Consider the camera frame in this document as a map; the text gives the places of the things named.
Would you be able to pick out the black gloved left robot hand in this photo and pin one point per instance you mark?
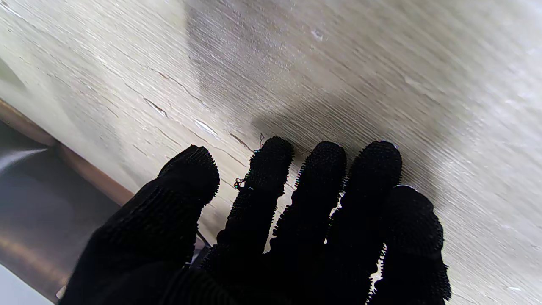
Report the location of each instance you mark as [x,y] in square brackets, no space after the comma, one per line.
[296,237]

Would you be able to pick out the brown leather sofa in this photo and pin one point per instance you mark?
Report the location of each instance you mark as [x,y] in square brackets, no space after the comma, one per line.
[42,203]

